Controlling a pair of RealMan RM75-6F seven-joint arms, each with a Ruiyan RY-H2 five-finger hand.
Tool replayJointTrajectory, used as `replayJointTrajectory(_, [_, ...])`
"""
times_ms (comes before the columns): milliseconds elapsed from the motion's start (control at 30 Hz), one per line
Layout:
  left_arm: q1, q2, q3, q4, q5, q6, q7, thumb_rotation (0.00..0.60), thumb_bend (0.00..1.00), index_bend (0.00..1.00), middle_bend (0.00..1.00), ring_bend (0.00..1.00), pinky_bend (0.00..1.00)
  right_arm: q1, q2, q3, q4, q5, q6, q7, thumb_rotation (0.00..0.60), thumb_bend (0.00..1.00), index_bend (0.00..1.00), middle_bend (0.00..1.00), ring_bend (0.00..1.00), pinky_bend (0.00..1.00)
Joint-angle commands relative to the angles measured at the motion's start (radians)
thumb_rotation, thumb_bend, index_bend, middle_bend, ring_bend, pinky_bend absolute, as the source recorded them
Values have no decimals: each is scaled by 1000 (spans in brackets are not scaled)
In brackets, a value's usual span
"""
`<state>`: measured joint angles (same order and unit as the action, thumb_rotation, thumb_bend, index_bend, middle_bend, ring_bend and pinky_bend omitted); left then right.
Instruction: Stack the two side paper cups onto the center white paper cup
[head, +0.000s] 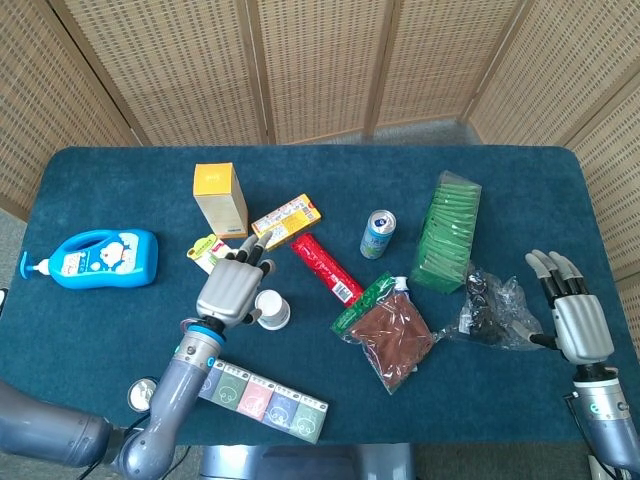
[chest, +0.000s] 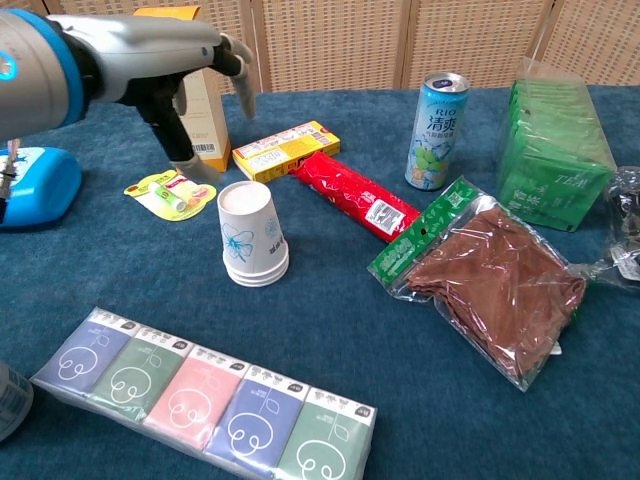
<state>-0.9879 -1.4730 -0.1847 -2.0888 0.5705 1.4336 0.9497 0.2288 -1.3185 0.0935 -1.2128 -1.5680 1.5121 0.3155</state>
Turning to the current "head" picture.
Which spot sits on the lip balm blister card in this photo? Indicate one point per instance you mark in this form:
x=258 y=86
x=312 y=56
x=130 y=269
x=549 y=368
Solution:
x=205 y=252

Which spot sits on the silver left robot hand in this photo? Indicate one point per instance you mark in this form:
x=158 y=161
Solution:
x=227 y=290

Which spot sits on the brown cloth in plastic bag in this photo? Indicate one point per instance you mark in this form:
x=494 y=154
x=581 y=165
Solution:
x=390 y=335

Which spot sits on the clear plastic jar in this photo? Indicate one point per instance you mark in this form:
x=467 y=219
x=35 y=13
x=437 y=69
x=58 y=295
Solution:
x=141 y=393

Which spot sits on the grey robot torso base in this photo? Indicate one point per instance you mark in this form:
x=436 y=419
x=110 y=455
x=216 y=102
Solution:
x=310 y=462

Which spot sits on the clear bag of black items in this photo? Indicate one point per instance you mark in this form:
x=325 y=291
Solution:
x=485 y=310

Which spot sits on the blue pump soap bottle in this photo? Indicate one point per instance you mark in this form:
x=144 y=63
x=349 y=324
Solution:
x=100 y=260

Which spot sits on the light blue drink can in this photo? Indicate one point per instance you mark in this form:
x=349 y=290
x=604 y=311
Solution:
x=377 y=237

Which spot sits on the woven wooden folding screen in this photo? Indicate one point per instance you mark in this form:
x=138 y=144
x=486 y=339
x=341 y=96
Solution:
x=320 y=65

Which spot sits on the red snack packet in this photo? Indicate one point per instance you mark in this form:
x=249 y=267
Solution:
x=325 y=267

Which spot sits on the blue felt table cover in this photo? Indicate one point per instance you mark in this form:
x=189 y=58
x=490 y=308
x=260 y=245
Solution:
x=320 y=170

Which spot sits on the multicolour pocket tissue pack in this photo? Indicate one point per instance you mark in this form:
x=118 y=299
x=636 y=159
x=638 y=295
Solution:
x=270 y=405

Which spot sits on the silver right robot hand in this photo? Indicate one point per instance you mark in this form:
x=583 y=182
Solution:
x=582 y=325

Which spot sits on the white cup small blue flower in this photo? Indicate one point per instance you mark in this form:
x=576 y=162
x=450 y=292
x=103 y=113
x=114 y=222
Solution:
x=270 y=302

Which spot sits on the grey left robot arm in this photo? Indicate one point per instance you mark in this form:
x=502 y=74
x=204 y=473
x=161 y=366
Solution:
x=180 y=385

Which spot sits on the green tea bag pack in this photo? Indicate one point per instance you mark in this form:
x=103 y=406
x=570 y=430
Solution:
x=447 y=235

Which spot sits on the tall cream orange carton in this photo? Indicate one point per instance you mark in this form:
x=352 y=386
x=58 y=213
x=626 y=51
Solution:
x=220 y=200

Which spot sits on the flat yellow cardboard box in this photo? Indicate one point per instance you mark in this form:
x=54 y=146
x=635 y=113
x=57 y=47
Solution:
x=292 y=220

